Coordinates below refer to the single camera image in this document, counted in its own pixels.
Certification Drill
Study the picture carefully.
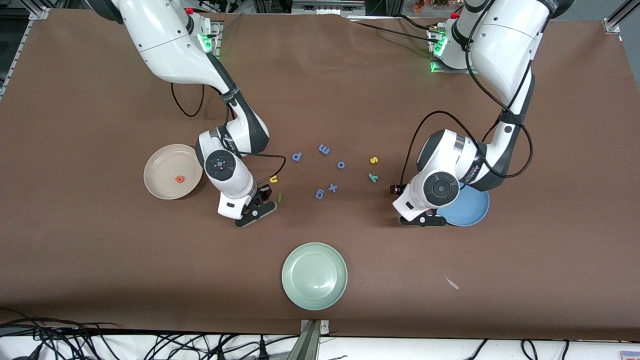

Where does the blue plate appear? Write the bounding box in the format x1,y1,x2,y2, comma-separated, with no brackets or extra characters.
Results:
440,186,491,227

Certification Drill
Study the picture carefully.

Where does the pale green plate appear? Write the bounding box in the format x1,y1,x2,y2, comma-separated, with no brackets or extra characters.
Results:
281,242,349,311

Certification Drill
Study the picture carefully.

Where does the beige plate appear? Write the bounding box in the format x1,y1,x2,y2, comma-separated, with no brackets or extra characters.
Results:
143,144,204,201

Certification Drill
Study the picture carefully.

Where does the brown table cover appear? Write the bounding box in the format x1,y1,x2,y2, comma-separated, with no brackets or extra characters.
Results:
0,9,640,343

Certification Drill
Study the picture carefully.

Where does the grey metal box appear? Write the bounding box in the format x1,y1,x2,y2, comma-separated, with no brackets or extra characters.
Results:
291,0,367,15

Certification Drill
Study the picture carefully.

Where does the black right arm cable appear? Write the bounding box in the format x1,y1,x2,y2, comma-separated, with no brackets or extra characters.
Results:
170,82,288,186

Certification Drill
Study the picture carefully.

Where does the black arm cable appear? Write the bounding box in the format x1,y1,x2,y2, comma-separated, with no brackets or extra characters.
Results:
399,0,535,187
170,82,288,186

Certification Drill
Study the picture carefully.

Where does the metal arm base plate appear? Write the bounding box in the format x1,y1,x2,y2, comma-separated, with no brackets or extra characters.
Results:
200,20,222,57
429,25,476,75

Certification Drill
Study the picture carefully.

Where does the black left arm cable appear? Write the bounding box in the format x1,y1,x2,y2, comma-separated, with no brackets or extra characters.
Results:
399,0,535,187

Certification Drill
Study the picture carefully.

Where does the black table cable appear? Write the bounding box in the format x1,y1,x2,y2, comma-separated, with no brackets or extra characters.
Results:
345,16,441,43

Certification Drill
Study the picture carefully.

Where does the grey metal post bracket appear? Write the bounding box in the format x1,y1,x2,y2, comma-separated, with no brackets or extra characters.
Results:
299,319,331,360

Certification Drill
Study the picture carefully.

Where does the black floor cable bundle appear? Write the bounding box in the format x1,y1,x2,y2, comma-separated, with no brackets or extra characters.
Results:
0,307,123,360

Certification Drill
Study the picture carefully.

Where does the aluminium frame rail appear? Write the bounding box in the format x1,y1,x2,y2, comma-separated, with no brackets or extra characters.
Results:
602,0,640,35
0,0,51,96

